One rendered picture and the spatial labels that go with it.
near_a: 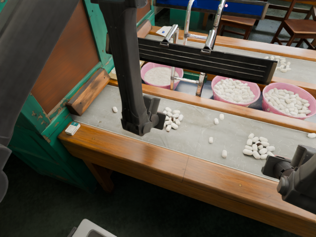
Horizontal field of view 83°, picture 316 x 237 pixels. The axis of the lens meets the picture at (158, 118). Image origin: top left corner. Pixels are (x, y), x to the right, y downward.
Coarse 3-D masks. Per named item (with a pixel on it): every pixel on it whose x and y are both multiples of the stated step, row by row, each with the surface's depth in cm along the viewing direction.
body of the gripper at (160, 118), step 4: (156, 116) 69; (160, 116) 71; (164, 116) 71; (156, 120) 67; (160, 120) 71; (164, 120) 71; (156, 124) 69; (160, 124) 72; (156, 128) 72; (160, 128) 72
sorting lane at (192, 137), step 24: (96, 96) 100; (96, 120) 89; (120, 120) 89; (168, 120) 89; (192, 120) 89; (240, 120) 89; (168, 144) 80; (192, 144) 80; (216, 144) 80; (240, 144) 80; (288, 144) 80; (312, 144) 80; (240, 168) 73
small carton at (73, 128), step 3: (72, 123) 82; (75, 123) 82; (78, 123) 82; (69, 126) 81; (72, 126) 81; (75, 126) 81; (78, 126) 82; (66, 129) 80; (69, 129) 80; (72, 129) 80; (75, 129) 81; (66, 132) 80; (69, 132) 79; (72, 132) 80; (72, 135) 80
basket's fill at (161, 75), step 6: (150, 72) 115; (156, 72) 117; (162, 72) 116; (168, 72) 117; (144, 78) 112; (150, 78) 112; (156, 78) 111; (162, 78) 111; (168, 78) 112; (156, 84) 109; (162, 84) 109; (168, 84) 109
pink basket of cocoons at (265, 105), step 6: (270, 84) 103; (276, 84) 104; (282, 84) 104; (288, 84) 103; (264, 90) 100; (294, 90) 103; (300, 90) 101; (264, 96) 96; (300, 96) 101; (306, 96) 99; (312, 96) 96; (264, 102) 97; (312, 102) 95; (264, 108) 99; (270, 108) 94; (312, 108) 94; (282, 114) 90; (288, 114) 88; (312, 114) 88
